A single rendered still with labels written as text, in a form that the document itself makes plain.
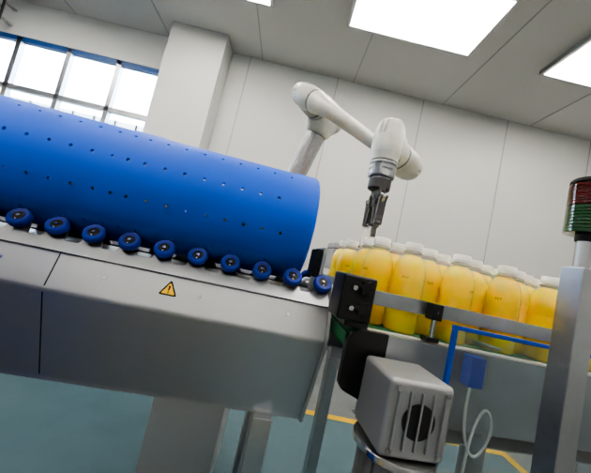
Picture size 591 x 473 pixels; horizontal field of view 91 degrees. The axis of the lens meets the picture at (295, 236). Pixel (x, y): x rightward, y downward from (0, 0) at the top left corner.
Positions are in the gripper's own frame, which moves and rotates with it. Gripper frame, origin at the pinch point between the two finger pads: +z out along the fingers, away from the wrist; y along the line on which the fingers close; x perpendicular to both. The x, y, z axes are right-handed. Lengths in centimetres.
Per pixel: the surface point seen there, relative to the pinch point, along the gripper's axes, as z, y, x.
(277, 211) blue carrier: 2.8, 27.5, -32.5
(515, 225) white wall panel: -92, -237, 277
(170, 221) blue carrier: 10, 26, -55
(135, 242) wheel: 16, 25, -61
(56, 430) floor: 113, -58, -105
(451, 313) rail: 16.5, 33.4, 9.3
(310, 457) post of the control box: 81, -14, 0
